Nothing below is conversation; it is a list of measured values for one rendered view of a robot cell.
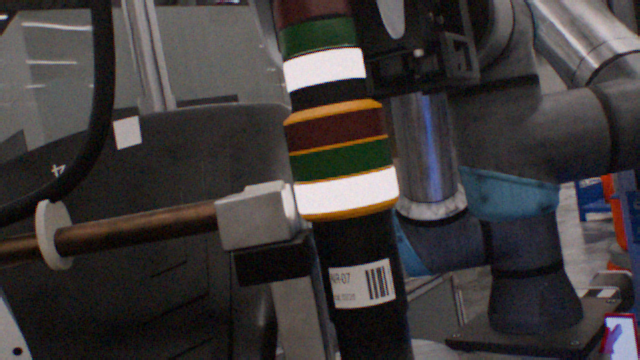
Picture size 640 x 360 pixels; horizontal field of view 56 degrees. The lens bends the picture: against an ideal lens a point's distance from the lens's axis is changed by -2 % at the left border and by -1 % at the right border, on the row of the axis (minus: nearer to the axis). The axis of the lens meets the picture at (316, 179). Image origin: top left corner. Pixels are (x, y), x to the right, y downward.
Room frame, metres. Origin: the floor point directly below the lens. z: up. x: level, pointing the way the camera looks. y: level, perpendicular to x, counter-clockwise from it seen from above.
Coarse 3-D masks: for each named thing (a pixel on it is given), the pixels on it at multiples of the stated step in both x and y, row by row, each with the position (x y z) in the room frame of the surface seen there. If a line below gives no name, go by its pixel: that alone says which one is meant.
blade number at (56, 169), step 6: (66, 156) 0.41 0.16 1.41; (54, 162) 0.40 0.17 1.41; (60, 162) 0.40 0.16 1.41; (66, 162) 0.40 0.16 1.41; (42, 168) 0.40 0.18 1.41; (48, 168) 0.40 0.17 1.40; (54, 168) 0.40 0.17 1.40; (60, 168) 0.40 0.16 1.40; (48, 174) 0.40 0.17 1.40; (54, 174) 0.40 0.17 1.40; (48, 180) 0.39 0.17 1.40
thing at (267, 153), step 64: (192, 128) 0.42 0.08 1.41; (256, 128) 0.41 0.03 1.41; (0, 192) 0.39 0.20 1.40; (128, 192) 0.37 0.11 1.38; (192, 192) 0.36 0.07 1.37; (128, 256) 0.34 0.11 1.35; (192, 256) 0.33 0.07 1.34; (64, 320) 0.32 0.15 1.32; (128, 320) 0.31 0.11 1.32; (192, 320) 0.30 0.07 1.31; (256, 320) 0.29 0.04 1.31
